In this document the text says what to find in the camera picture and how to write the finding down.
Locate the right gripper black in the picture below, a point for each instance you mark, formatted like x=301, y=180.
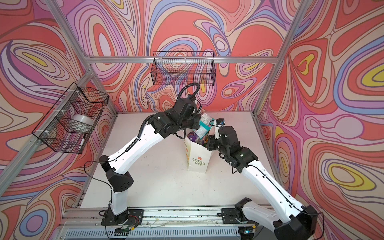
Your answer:
x=211, y=139

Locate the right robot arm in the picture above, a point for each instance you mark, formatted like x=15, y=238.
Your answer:
x=289, y=219

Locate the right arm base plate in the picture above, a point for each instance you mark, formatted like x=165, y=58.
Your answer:
x=231, y=216

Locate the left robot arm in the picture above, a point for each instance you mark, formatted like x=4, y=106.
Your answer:
x=185, y=114

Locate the black wire basket back wall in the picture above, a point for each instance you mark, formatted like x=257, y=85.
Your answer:
x=180, y=68

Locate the black wire basket left wall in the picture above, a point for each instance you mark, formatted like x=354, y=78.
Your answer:
x=61, y=134

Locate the purple snack bag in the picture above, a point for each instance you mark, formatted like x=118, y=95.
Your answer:
x=193, y=137

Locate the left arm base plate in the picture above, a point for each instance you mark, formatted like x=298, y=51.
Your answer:
x=130, y=217

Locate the black wire basket wall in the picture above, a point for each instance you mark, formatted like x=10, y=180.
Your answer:
x=61, y=134
x=180, y=68

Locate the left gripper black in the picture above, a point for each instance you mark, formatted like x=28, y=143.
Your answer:
x=197, y=117

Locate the teal snack bag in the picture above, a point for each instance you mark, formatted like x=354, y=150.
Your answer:
x=204, y=125

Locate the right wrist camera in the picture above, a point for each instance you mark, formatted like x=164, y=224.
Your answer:
x=217, y=124

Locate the silver tape roll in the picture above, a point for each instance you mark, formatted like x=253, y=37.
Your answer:
x=82, y=119

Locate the white paper bag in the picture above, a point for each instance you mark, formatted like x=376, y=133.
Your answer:
x=198, y=156

